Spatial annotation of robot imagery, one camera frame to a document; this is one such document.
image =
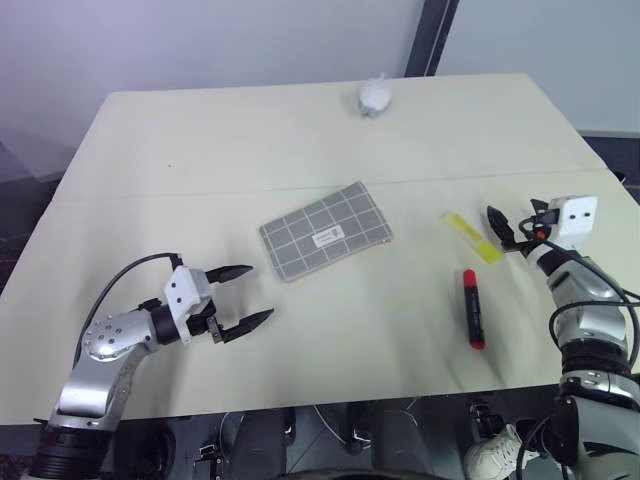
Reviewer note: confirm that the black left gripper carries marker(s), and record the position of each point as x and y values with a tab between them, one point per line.
216	330

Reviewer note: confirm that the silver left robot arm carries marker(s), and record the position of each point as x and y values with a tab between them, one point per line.
102	345

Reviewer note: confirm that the white sneaker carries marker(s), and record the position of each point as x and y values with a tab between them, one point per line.
492	447

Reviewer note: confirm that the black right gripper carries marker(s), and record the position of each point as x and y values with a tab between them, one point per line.
542	225

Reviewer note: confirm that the dark grey rounded shape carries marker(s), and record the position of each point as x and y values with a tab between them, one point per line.
265	445

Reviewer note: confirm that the white crumpled plastic bag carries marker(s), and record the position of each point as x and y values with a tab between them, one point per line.
374	96

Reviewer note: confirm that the black marker with red ends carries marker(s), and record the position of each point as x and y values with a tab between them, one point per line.
473	307

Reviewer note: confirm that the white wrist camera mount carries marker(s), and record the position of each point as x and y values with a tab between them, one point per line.
182	290
575	216

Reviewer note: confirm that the grey checked pouch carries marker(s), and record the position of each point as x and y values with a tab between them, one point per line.
325	232

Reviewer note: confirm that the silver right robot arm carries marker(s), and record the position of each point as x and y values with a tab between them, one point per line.
592	320

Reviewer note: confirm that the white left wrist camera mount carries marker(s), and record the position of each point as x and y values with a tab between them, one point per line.
182	290

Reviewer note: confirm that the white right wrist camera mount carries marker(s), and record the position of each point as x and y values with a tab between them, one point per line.
575	216

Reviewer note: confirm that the dark vertical pillar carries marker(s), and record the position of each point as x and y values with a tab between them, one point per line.
429	35

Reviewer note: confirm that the yellow highlighter pen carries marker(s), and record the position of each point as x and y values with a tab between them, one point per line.
472	237

